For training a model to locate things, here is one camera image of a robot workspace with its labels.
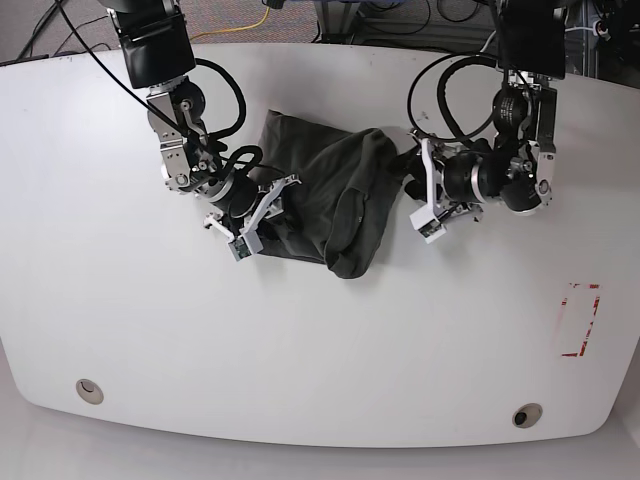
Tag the right table cable grommet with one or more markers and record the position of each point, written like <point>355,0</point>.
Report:
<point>527,415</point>

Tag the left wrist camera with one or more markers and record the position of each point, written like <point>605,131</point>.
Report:
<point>426,223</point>

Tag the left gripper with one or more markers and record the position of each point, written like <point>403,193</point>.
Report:
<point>426,165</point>

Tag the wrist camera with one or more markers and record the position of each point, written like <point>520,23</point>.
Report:
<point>426,223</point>
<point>245,245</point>

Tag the red tape rectangle marking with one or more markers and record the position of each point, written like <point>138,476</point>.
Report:
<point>578,312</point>

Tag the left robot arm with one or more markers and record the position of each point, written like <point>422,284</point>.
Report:
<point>510,158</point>

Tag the table cable grommet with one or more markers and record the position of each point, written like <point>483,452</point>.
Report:
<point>527,415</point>
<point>89,392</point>

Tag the left table cable grommet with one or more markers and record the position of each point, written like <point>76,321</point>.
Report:
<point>89,392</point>

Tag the dark grey t-shirt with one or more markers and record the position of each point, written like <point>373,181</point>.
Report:
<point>337,215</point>

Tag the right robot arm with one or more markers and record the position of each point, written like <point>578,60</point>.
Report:
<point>158,56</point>

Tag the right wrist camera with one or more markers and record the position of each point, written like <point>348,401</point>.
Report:
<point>245,245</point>

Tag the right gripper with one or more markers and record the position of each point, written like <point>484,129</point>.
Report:
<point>240,204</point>

